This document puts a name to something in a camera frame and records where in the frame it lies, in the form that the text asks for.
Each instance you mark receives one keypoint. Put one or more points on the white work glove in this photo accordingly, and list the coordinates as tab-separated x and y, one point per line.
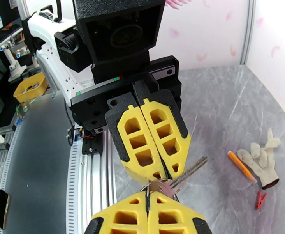
264	167

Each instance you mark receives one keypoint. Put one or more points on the red clothespin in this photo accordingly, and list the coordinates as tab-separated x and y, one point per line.
260	201

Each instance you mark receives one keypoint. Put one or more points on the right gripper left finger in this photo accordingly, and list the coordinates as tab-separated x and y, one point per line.
123	221

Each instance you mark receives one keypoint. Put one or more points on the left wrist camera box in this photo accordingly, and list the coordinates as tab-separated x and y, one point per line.
123	33

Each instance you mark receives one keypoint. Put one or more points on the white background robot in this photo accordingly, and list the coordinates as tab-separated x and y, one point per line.
11	57

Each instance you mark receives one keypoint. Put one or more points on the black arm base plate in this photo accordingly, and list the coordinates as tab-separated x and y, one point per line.
91	145

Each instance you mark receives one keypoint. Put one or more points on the orange pen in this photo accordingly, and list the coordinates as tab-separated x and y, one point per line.
239	166

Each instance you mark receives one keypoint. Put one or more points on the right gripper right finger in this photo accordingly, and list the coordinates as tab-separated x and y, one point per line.
174	221

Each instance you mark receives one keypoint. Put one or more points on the black smartphone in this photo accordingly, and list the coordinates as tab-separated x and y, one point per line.
2	209

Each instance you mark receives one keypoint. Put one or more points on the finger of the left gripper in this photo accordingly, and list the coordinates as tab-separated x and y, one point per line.
132	143
171	133

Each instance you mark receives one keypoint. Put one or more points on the yellow parts bin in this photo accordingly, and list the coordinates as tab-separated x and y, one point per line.
30	88

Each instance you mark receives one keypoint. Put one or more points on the aluminium frame post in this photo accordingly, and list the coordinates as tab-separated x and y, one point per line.
247	31

